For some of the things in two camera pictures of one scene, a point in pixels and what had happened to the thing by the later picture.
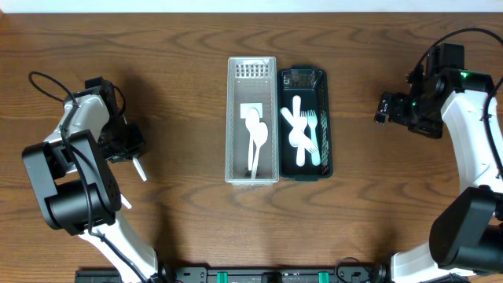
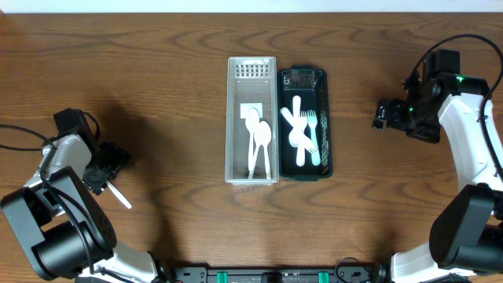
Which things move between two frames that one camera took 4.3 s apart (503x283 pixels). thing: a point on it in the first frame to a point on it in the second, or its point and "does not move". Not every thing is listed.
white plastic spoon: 140,168 to 262,135
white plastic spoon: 252,120 does not move
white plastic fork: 313,119 does not move
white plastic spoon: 259,134 does not move
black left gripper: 128,143 to 101,175
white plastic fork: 306,141 does not move
